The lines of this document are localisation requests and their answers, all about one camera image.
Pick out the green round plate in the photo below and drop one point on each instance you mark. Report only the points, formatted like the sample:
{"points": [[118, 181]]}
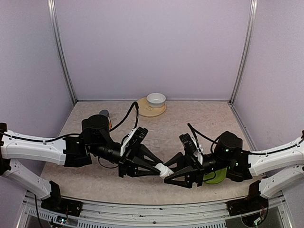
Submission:
{"points": [[215, 177]]}

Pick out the aluminium frame post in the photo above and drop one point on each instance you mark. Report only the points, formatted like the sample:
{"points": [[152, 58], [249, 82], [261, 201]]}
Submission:
{"points": [[60, 51], [245, 52]]}

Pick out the white ceramic bowl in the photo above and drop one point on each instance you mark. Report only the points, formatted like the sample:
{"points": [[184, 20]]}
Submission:
{"points": [[156, 100]]}

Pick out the front aluminium rail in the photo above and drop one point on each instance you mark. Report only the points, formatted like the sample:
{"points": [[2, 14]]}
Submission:
{"points": [[95, 214]]}

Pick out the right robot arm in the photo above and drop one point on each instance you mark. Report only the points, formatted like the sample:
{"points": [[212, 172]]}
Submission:
{"points": [[227, 153]]}

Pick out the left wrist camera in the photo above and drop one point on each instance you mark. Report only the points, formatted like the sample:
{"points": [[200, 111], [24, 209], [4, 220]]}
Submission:
{"points": [[135, 136]]}

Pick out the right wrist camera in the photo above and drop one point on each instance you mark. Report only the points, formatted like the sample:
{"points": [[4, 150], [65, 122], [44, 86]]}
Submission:
{"points": [[191, 148]]}

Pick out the orange pill bottle grey cap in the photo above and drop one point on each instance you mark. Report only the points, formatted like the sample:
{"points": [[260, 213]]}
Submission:
{"points": [[106, 114]]}

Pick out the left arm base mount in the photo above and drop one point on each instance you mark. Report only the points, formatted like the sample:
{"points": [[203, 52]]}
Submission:
{"points": [[56, 203]]}

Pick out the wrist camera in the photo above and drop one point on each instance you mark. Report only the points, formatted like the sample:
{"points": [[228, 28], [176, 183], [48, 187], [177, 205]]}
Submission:
{"points": [[135, 136], [191, 148]]}

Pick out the beige round plate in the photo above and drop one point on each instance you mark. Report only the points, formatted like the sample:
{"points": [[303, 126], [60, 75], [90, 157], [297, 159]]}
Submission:
{"points": [[146, 110]]}

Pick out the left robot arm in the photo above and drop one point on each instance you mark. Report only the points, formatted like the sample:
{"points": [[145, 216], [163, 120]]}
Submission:
{"points": [[74, 151]]}

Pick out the left aluminium frame post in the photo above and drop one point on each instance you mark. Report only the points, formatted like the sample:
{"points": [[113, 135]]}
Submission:
{"points": [[60, 51]]}

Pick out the small white pill bottle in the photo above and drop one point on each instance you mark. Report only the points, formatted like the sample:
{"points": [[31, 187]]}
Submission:
{"points": [[164, 170]]}

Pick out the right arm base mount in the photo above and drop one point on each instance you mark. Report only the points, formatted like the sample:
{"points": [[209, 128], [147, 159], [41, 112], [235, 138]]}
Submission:
{"points": [[252, 202]]}

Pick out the right aluminium frame post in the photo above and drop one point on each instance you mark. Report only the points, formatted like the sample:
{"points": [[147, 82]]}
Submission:
{"points": [[245, 52]]}

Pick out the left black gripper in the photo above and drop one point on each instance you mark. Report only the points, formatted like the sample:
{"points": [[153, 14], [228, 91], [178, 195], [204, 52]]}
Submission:
{"points": [[131, 162]]}

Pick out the clear plastic pill organizer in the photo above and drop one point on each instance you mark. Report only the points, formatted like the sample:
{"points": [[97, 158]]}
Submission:
{"points": [[152, 144]]}

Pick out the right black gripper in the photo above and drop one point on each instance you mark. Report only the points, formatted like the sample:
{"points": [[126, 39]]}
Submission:
{"points": [[194, 173]]}

